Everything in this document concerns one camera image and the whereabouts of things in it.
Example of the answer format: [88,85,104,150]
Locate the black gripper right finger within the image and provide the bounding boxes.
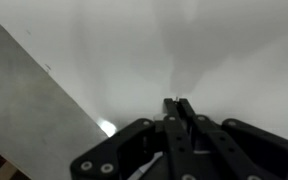
[178,97,288,180]

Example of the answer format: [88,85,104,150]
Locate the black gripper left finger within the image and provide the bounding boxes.
[69,97,198,180]

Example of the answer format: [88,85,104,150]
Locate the large whiteboard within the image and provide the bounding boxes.
[0,0,288,148]

